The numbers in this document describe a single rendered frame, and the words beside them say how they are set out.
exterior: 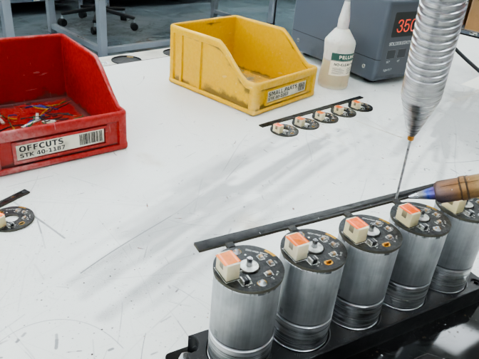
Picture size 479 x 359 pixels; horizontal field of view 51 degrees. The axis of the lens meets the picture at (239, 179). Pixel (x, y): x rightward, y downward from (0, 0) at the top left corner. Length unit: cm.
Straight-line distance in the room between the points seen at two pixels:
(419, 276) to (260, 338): 8
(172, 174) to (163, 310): 13
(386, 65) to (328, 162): 23
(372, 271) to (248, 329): 6
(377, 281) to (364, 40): 42
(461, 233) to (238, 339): 11
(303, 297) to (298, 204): 15
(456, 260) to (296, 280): 9
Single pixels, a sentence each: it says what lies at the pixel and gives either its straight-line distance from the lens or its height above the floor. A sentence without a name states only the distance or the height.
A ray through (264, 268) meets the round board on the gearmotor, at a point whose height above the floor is 81.
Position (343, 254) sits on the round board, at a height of 81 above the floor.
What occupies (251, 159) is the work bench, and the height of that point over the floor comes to 75.
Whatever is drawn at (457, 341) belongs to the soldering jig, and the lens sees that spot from 25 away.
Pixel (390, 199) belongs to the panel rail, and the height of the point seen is 81.
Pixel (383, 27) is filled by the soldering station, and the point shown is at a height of 82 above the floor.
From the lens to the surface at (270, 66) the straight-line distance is 56.
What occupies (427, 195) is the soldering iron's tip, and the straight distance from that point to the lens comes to 19.
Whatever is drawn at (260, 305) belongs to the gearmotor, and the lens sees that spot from 17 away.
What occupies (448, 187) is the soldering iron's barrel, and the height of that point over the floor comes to 84.
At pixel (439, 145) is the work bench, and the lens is 47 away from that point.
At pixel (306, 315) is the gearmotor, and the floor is 79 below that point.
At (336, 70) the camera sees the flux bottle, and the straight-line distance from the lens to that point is 56.
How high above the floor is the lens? 92
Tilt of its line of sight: 29 degrees down
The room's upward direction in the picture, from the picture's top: 6 degrees clockwise
